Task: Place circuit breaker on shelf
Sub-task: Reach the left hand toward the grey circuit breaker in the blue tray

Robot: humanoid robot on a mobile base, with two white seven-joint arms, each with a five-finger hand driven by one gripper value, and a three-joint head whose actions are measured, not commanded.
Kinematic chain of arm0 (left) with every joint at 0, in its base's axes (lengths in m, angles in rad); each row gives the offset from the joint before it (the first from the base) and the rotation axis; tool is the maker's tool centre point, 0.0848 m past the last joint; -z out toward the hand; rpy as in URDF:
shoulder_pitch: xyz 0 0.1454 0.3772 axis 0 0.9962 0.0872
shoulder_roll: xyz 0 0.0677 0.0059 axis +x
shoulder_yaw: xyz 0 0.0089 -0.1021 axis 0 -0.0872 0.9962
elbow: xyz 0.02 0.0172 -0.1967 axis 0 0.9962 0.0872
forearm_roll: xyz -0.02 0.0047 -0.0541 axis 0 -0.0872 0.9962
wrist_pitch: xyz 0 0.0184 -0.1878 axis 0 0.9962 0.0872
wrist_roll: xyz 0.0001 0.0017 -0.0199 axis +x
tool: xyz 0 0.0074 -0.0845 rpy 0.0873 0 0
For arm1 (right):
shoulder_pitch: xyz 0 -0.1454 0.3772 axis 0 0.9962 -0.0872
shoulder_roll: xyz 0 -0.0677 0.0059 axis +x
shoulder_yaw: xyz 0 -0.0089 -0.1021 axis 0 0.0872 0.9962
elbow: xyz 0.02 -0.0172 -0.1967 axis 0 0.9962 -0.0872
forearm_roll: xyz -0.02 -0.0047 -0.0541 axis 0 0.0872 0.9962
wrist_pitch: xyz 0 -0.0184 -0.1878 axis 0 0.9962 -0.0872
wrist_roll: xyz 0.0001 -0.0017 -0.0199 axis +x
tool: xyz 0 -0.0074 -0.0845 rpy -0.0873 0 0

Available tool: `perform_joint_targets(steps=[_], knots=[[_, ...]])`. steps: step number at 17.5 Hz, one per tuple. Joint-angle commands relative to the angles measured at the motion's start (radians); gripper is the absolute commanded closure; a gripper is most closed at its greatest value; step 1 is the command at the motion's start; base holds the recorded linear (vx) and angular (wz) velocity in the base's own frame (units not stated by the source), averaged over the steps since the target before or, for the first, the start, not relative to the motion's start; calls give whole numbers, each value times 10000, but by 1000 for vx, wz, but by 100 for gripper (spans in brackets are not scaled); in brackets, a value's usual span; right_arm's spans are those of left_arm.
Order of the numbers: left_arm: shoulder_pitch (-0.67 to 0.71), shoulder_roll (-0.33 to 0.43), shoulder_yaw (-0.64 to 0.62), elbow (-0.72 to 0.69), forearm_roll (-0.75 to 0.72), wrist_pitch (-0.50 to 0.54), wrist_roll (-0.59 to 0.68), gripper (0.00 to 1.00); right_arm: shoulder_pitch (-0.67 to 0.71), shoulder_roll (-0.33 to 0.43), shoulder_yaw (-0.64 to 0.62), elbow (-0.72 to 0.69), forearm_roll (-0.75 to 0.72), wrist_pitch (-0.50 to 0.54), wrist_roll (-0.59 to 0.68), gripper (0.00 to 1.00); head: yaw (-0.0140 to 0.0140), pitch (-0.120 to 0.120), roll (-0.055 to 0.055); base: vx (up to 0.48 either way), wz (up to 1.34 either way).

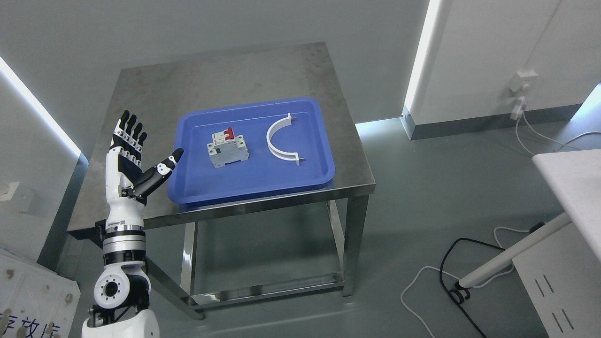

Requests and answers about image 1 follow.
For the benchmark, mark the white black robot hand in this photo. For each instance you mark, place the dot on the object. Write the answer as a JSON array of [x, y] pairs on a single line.
[[127, 186]]

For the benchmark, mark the white board with text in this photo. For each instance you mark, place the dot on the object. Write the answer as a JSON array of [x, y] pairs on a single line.
[[34, 302]]

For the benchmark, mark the white power adapter plug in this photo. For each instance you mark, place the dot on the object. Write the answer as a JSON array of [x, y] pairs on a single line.
[[518, 108]]

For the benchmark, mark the white wall socket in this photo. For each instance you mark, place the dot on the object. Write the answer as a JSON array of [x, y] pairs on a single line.
[[522, 81]]

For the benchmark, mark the white curved plastic bracket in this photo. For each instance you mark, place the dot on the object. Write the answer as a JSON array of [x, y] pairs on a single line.
[[280, 139]]

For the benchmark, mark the blue plastic tray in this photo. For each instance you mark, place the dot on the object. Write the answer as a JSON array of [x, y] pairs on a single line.
[[196, 181]]

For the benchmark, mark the white cabinet with slots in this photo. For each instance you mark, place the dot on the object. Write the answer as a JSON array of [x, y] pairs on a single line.
[[562, 277]]

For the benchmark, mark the white wall box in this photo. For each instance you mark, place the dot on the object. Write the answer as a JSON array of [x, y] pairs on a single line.
[[18, 198]]

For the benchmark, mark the grey red circuit breaker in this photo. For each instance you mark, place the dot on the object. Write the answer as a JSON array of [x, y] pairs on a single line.
[[226, 148]]

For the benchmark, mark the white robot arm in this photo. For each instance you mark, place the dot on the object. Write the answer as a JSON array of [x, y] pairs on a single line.
[[122, 291]]

